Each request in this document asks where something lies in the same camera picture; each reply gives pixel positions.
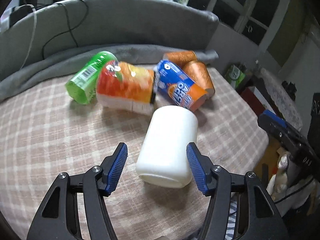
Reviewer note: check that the green paper shopping bag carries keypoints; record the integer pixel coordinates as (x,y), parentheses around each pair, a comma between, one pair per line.
(235,74)

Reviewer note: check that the green plastic cup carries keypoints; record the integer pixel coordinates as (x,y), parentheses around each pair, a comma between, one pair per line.
(81,87)

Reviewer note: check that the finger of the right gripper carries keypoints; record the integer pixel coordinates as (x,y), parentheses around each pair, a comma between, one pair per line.
(276,127)

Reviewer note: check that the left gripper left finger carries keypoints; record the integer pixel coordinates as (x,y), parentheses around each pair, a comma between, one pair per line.
(57,216)

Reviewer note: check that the black power adapter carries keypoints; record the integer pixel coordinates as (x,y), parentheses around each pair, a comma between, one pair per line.
(19,13)

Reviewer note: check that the white window frame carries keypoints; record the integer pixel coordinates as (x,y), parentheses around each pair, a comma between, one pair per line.
(258,20)

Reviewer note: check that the copper paper cup front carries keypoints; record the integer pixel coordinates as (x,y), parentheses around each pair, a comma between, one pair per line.
(198,72)

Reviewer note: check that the white plastic cup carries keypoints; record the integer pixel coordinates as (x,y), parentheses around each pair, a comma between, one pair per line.
(162,160)

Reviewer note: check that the red cardboard box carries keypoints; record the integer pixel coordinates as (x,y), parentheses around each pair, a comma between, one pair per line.
(259,101)

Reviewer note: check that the grey rolled blanket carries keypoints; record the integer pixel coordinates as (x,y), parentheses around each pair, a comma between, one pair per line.
(71,61)

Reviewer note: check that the grey sofa back cushion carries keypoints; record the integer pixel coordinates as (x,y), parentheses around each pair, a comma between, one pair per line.
(79,23)

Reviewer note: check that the blue orange printed cup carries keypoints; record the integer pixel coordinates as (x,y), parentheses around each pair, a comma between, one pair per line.
(179,86)

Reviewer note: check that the white power strip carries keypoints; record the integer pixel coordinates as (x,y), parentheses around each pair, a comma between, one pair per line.
(5,20)

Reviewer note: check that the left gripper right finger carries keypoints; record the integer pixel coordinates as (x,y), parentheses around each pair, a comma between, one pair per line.
(257,217)

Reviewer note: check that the copper paper cup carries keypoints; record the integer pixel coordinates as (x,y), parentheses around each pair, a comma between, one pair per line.
(180,58)
(198,72)

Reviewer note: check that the gloved right hand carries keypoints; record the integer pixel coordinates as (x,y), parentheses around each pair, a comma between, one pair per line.
(288,188)

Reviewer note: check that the copper paper cup rear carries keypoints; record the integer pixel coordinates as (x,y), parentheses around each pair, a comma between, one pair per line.
(180,58)

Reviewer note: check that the plaid pink cushion cover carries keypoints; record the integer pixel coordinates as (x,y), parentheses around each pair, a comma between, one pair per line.
(44,132)

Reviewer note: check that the red orange printed cup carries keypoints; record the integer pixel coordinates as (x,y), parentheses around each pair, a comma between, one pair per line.
(123,86)

